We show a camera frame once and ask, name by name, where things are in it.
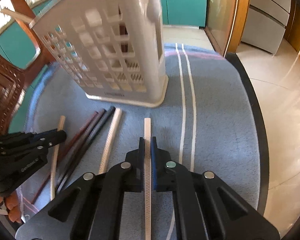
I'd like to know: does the silver white chopstick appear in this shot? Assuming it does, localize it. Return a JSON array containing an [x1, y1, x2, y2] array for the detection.
[[144, 118, 152, 240]]

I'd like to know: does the person's left hand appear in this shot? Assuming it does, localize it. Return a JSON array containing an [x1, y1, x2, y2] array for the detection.
[[0, 191, 21, 223]]

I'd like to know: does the beige wooden chopstick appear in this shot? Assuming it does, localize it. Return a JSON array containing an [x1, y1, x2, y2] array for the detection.
[[50, 115, 66, 201]]

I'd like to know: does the dark brown chopstick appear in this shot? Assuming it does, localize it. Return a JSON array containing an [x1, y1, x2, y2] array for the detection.
[[57, 108, 106, 167]]

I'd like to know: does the dark red chopstick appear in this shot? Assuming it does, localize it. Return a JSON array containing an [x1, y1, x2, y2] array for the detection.
[[30, 111, 98, 204]]

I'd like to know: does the dark grey chopstick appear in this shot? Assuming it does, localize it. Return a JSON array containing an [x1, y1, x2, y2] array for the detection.
[[56, 106, 115, 194]]

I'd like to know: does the blue striped table cloth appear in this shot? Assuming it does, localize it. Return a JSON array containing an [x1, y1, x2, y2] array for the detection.
[[17, 42, 262, 240]]

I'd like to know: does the cream white chopstick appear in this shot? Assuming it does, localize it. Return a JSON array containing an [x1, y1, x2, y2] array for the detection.
[[98, 108, 122, 174]]

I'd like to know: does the brown wooden chair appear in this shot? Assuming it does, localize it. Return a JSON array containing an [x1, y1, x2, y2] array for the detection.
[[0, 0, 55, 135]]

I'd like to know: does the white plastic utensil basket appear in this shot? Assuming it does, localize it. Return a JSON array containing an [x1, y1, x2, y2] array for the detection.
[[28, 0, 170, 108]]

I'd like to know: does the wooden glass door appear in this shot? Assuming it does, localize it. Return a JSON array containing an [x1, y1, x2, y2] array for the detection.
[[205, 0, 250, 56]]

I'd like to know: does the silver refrigerator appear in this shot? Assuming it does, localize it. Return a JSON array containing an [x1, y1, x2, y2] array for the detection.
[[241, 0, 291, 55]]

